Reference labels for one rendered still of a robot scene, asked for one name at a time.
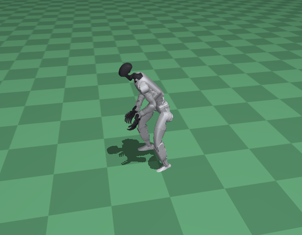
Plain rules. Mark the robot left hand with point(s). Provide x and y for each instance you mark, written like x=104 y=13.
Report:
x=135 y=123

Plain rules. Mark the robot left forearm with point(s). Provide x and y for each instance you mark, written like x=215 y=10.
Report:
x=146 y=110

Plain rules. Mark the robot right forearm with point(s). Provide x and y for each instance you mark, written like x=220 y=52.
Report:
x=139 y=102

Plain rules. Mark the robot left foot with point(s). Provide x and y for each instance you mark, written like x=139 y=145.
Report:
x=162 y=168

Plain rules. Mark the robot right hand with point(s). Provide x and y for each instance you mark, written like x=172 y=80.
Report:
x=129 y=116

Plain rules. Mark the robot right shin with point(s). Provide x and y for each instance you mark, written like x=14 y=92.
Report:
x=145 y=136

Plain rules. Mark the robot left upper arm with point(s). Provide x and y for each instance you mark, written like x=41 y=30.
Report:
x=145 y=90

